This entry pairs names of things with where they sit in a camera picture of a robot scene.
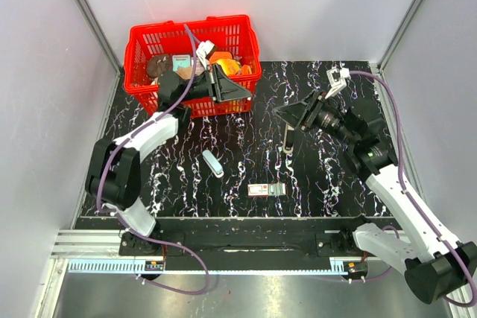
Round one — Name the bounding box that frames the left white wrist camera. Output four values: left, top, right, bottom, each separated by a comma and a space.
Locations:
195, 40, 217, 70

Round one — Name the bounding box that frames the orange cylindrical can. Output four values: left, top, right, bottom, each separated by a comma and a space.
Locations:
209, 51, 233, 63

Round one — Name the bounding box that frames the orange snack packet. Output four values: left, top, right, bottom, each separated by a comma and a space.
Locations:
240, 65, 253, 76

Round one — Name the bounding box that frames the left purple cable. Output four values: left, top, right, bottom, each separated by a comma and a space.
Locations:
95, 23, 212, 294

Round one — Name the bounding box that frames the small light blue stapler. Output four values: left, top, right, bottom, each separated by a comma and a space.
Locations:
202, 150, 224, 178

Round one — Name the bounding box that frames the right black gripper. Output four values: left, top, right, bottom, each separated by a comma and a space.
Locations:
272, 89, 358, 146

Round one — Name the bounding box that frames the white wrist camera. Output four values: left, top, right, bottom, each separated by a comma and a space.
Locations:
325, 66, 350, 99
195, 40, 217, 70

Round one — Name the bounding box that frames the red plastic shopping basket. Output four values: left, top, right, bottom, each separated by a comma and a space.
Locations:
124, 15, 262, 115

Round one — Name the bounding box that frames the brown round cookie pack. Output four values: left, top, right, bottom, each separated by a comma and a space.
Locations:
146, 54, 173, 79

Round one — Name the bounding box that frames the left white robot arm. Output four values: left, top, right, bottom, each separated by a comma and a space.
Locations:
85, 64, 252, 255

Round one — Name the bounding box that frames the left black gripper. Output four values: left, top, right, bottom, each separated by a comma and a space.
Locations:
179, 63, 251, 104

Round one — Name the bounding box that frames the yellow green striped box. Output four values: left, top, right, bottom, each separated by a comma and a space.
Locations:
217, 59, 241, 76

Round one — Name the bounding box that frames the aluminium frame rail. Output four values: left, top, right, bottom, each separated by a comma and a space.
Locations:
51, 230, 361, 276

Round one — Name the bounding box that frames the purple cable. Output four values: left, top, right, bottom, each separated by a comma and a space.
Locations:
348, 71, 474, 308
95, 23, 212, 294

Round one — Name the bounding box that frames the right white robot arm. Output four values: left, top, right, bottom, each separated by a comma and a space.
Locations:
274, 92, 476, 304

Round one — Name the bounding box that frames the teal white small box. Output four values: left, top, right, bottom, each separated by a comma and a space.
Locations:
172, 54, 192, 71

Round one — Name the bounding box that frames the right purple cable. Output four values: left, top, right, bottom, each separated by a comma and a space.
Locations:
348, 71, 474, 308

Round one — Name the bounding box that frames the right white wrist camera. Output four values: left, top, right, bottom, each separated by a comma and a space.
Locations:
325, 66, 350, 99

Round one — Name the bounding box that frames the white black stapler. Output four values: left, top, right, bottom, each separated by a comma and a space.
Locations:
282, 124, 294, 154

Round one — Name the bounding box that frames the red white staples box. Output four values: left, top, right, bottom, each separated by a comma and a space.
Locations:
247, 182, 286, 197

